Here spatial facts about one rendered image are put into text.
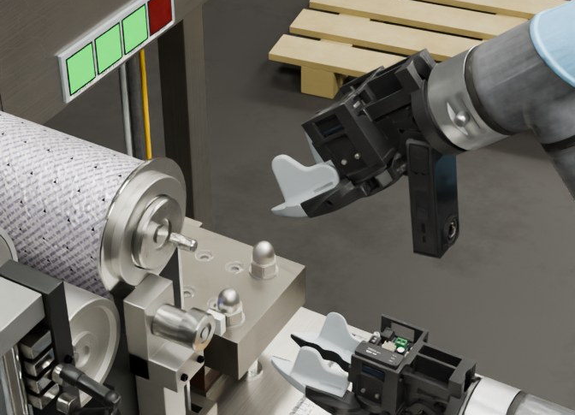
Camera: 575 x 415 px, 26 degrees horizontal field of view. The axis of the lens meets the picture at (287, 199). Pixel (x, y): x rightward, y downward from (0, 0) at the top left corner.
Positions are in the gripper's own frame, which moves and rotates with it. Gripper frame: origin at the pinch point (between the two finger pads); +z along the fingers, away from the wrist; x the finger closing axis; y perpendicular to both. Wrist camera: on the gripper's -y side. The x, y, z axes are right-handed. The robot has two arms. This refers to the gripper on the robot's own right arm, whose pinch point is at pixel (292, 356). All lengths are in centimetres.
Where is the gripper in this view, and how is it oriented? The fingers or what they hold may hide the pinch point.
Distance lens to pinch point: 133.9
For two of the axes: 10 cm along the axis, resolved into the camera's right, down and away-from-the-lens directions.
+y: 0.0, -8.0, -6.0
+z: -8.7, -3.0, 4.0
